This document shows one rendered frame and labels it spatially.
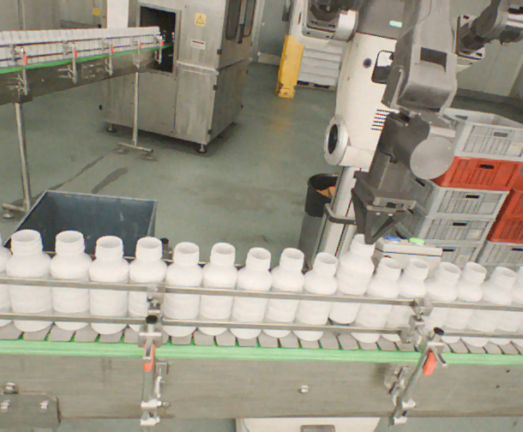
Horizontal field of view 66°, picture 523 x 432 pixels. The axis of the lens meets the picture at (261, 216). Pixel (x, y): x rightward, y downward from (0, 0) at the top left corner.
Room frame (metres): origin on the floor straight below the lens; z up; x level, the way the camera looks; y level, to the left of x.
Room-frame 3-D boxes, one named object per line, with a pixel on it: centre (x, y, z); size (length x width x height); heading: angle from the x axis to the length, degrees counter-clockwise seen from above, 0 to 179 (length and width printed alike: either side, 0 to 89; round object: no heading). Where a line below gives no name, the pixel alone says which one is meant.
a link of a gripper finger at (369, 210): (0.59, -0.18, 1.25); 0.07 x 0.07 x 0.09; 12
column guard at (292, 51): (8.33, 0.02, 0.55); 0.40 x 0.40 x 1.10; 12
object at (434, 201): (2.84, -1.34, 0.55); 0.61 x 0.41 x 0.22; 109
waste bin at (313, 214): (2.28, -0.46, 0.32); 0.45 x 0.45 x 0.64
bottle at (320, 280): (0.58, -0.12, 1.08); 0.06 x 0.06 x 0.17
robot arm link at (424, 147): (0.56, -0.19, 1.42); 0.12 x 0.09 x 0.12; 11
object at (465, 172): (2.85, -1.34, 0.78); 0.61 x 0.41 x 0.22; 109
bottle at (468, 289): (0.65, -0.40, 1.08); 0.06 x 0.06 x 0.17
